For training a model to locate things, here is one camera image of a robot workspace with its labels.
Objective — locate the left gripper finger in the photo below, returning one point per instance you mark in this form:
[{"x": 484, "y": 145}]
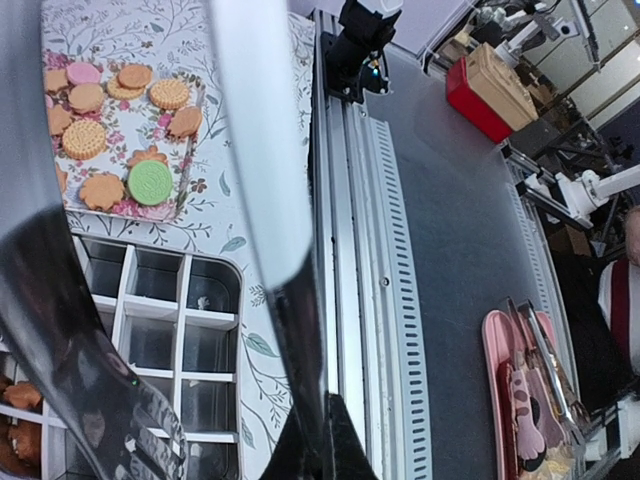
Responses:
[{"x": 333, "y": 451}]

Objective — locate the white handled food tongs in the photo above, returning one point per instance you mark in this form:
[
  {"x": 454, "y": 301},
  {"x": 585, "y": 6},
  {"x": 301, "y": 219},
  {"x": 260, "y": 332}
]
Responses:
[{"x": 124, "y": 427}]

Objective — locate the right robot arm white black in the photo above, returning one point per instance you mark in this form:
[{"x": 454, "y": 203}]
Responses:
[{"x": 368, "y": 26}]

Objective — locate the metal cookie tin with dividers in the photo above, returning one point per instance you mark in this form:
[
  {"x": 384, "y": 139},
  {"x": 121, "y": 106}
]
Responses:
[{"x": 174, "y": 318}]

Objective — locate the pink utensil tray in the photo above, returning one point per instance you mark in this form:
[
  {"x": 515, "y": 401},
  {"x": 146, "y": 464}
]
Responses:
[{"x": 539, "y": 422}]

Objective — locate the green sandwich cookie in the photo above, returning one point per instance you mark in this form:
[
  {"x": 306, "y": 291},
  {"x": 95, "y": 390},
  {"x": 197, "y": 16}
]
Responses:
[{"x": 150, "y": 182}]

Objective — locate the floral rectangular tray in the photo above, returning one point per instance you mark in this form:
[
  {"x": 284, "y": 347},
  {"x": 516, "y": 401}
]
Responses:
[{"x": 148, "y": 114}]

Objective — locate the round embossed biscuit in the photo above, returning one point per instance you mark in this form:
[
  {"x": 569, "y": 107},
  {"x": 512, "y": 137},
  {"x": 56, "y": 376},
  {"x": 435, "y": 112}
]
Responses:
[{"x": 84, "y": 139}]

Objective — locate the red and tan box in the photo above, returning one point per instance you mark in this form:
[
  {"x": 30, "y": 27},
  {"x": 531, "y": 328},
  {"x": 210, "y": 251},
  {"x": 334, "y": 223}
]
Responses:
[{"x": 489, "y": 94}]

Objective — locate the floral tablecloth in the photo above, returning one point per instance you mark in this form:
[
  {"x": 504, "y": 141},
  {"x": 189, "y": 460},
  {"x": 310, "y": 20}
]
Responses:
[{"x": 253, "y": 47}]

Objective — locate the pink sandwich cookie upper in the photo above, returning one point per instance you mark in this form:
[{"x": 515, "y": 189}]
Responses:
[{"x": 79, "y": 73}]

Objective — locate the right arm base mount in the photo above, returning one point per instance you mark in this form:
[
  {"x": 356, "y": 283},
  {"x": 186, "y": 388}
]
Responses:
[{"x": 349, "y": 71}]

